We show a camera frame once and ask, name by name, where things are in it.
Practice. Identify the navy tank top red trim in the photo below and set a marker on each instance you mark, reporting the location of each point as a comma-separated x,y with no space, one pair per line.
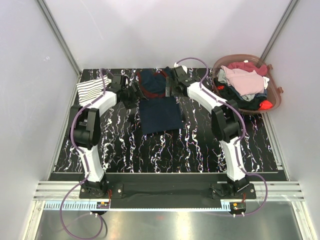
158,112

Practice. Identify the left small circuit board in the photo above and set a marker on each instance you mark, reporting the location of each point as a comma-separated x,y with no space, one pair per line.
103,205

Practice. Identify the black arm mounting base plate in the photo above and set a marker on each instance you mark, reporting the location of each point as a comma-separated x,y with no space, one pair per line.
201,201

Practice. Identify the aluminium corner post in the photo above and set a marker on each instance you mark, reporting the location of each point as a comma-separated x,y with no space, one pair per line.
58,35
289,10

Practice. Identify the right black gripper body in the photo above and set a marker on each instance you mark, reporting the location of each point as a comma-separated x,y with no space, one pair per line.
175,90

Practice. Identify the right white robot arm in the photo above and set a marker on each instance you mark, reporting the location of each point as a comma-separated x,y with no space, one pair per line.
226,124

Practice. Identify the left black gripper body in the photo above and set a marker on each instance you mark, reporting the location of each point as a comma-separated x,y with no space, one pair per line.
130,96

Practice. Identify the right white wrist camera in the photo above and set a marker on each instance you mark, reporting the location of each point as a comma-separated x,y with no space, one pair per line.
183,66

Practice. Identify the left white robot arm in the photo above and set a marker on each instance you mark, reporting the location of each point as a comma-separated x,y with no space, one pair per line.
84,126

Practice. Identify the right small circuit board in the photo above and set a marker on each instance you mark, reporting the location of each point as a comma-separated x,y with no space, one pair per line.
238,206

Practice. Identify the black white striped tank top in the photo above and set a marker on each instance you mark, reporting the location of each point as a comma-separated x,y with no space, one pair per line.
89,90

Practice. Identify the orange red garment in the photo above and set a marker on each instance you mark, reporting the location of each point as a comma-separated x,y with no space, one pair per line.
265,105

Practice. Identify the small circuit board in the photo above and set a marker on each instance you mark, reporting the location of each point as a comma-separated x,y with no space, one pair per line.
103,205
238,206

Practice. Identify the left aluminium corner post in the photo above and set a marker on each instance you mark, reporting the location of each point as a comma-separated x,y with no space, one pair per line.
58,35

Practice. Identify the light pink garment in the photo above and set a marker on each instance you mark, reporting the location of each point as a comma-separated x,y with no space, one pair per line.
245,83

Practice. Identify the grey garment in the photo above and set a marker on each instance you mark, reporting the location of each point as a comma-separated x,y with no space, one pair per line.
221,80

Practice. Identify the brown translucent plastic basket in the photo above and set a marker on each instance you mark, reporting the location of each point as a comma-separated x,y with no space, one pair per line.
273,91

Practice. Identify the aluminium frame rail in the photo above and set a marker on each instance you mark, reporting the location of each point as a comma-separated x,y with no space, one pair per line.
274,190

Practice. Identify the right aluminium corner post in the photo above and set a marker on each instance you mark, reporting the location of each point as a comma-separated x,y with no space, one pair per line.
289,10

